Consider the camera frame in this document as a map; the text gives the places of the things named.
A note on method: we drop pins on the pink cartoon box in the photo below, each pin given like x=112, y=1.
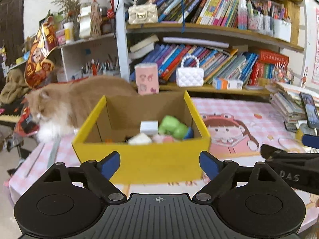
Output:
x=147, y=79

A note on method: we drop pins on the brown cloth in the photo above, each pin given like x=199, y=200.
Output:
x=13, y=84

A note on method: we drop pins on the cream quilted handbag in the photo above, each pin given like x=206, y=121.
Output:
x=142, y=13

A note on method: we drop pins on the dried flowers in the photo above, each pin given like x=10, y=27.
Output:
x=68, y=2

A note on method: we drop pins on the thin metal rod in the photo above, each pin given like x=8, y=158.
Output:
x=36, y=160

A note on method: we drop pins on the metal ruler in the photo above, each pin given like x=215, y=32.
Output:
x=53, y=154

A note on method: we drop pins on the colourful figurine ornament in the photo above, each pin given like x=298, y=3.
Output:
x=282, y=74

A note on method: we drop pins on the white pen box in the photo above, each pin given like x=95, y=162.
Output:
x=282, y=31

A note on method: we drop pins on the white ribbon roll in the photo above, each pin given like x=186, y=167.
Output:
x=85, y=23

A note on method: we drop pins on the row of colourful thin books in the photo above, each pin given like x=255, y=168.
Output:
x=204, y=7

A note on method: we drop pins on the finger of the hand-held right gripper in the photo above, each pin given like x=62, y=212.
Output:
x=311, y=141
x=270, y=151

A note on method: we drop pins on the white bottle yellow label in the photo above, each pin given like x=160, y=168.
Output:
x=69, y=33

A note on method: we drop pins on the woven straw ornament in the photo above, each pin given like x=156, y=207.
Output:
x=96, y=17

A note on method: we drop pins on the pens in cups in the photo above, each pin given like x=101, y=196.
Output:
x=99, y=68

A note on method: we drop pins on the red cartoon wall sticker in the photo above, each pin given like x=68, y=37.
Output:
x=304, y=77

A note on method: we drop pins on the green frog toy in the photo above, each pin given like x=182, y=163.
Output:
x=173, y=128

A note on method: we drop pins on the row of pens and markers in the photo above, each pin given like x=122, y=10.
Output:
x=264, y=17

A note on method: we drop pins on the yellow tape roll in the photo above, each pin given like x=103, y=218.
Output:
x=302, y=133

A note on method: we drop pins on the white charger plug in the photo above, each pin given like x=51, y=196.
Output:
x=149, y=127

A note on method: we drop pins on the orange and white carton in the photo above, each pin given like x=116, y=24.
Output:
x=228, y=84

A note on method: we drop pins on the white rolled paper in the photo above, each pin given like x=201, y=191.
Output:
x=197, y=42

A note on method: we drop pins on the clear flat plastic case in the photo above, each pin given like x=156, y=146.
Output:
x=253, y=88

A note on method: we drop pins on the wooden bookshelf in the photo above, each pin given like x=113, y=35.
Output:
x=199, y=29

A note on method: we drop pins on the pile of flat-lying books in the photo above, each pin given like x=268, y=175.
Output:
x=143, y=47

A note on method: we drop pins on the row of blue and red books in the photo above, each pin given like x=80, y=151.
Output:
x=219, y=64

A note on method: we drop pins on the white foam cube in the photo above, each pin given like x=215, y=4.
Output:
x=139, y=139

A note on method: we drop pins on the orange snack bag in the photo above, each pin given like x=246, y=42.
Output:
x=39, y=59

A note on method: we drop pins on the yellow cardboard box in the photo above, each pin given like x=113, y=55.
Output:
x=149, y=164

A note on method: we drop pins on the rainbow bottle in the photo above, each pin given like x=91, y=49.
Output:
x=242, y=15

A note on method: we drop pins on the black keyboard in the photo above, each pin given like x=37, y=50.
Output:
x=11, y=113

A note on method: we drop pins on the wall poster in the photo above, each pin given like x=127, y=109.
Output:
x=316, y=47

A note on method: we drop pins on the black smartphone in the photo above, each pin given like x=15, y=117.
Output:
x=309, y=109

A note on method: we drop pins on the stack of books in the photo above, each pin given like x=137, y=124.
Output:
x=284, y=104

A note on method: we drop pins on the small black box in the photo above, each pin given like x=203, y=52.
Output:
x=27, y=124

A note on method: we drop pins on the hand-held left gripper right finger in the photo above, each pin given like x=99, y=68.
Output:
x=209, y=164

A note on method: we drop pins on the orange and white cat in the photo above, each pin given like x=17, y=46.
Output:
x=74, y=99

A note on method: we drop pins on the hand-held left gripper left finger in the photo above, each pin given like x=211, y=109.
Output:
x=109, y=163

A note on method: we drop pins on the pink plush toy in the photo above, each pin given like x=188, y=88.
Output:
x=163, y=139

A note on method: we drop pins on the white shelf unit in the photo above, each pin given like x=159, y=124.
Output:
x=72, y=57

